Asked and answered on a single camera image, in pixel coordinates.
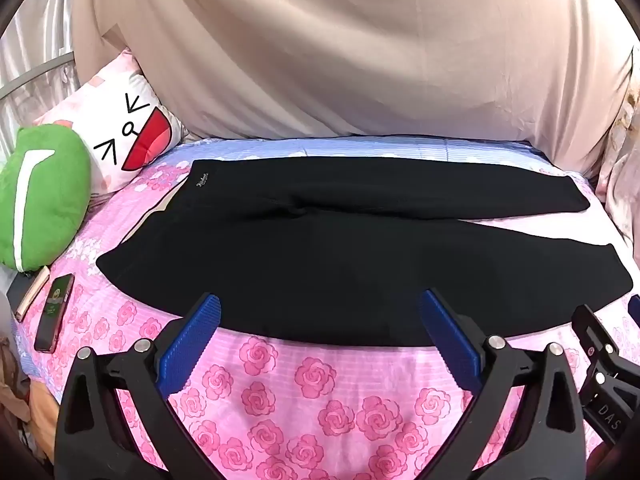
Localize cartoon face pillow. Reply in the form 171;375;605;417
32;50;191;196

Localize black pants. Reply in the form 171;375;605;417
95;157;635;348

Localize grey metal rail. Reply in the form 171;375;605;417
0;51;77;102

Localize white satin curtain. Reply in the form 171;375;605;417
0;0;81;161

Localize pink rose print bed sheet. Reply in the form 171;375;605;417
10;135;640;480

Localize pale floral cloth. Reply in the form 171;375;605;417
595;45;640;261

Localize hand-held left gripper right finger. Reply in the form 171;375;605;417
419;287;590;480

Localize smartphone with dark case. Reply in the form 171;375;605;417
34;273;76;353

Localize green plush cushion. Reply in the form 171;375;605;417
0;125;93;273

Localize beige hanging cloth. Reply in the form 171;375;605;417
70;0;640;181

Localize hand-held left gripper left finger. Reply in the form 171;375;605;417
54;291;223;480

